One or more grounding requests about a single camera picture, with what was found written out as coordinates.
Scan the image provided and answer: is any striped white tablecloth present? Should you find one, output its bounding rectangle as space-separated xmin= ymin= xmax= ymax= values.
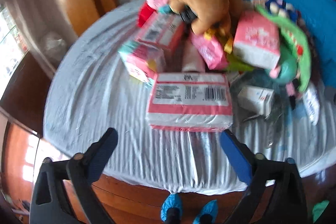
xmin=43 ymin=0 xmax=335 ymax=196

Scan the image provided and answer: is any small white medicine box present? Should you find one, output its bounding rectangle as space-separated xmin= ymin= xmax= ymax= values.
xmin=238 ymin=85 xmax=275 ymax=117

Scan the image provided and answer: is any blue plastic storage bin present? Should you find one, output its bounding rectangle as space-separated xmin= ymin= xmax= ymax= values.
xmin=286 ymin=0 xmax=335 ymax=88

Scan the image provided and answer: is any pink barcode tissue pack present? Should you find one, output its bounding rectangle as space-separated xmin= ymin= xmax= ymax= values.
xmin=135 ymin=13 xmax=185 ymax=57

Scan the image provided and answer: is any teal pink tissue box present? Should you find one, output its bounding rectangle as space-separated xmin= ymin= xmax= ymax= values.
xmin=118 ymin=40 xmax=166 ymax=87

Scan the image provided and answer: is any large pink tissue pack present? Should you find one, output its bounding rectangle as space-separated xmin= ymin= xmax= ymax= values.
xmin=146 ymin=72 xmax=234 ymax=132

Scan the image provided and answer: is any green felt hat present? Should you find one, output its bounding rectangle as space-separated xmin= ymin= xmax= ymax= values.
xmin=255 ymin=5 xmax=311 ymax=93

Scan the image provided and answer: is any left blue shoe cover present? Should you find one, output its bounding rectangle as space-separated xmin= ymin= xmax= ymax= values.
xmin=160 ymin=194 xmax=183 ymax=224

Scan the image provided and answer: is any blue shoe cover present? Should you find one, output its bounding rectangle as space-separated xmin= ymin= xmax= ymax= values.
xmin=160 ymin=194 xmax=183 ymax=224
xmin=193 ymin=200 xmax=219 ymax=224

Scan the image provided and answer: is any right blue shoe cover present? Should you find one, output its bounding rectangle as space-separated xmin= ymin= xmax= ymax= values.
xmin=193 ymin=200 xmax=219 ymax=224

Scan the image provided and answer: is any brown teddy bear plush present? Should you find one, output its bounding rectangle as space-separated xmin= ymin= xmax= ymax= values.
xmin=169 ymin=0 xmax=244 ymax=36

